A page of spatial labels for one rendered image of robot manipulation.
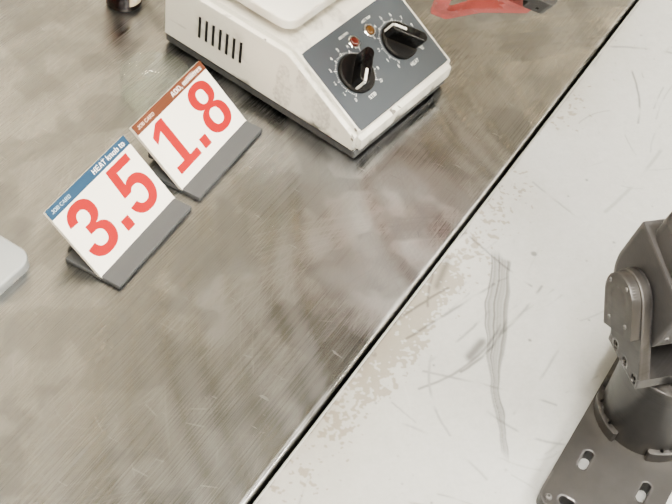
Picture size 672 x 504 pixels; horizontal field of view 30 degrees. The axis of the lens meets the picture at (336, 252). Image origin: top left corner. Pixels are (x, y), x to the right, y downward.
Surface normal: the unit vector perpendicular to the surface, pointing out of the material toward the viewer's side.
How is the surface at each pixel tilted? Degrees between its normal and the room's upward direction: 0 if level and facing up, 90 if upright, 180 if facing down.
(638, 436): 90
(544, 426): 0
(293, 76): 90
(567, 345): 0
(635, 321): 59
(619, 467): 0
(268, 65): 90
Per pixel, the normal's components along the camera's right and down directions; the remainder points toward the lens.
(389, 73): 0.50, -0.30
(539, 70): 0.12, -0.65
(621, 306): -0.95, 0.13
